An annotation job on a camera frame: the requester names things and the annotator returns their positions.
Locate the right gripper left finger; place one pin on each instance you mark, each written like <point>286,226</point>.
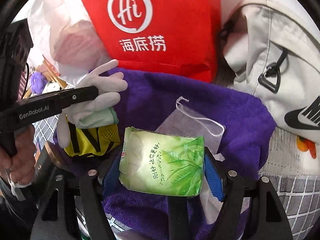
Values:
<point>110,173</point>

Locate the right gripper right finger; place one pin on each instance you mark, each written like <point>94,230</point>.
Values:
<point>213,178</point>

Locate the yellow pouch with black straps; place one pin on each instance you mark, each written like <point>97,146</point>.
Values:
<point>93,141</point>

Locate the light green tissue pack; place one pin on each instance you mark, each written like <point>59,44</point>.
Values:
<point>162,164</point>

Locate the translucent mesh drawstring pouch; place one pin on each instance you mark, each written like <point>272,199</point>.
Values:
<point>185,122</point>

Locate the person's left hand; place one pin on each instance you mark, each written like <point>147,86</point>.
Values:
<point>20,168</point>

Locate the wooden headboard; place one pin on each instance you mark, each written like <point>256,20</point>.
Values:
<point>40,77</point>

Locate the white Miniso plastic bag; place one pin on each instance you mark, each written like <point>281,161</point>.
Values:
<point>63,34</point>

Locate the grey checked bed cover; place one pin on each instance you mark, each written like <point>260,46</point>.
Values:
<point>293,168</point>

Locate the purple towel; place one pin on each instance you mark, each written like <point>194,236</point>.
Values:
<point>149,103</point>

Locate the grey Nike bag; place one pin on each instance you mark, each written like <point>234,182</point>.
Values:
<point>276,59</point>

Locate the red Haidilao paper bag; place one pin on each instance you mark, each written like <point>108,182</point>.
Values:
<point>164,36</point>

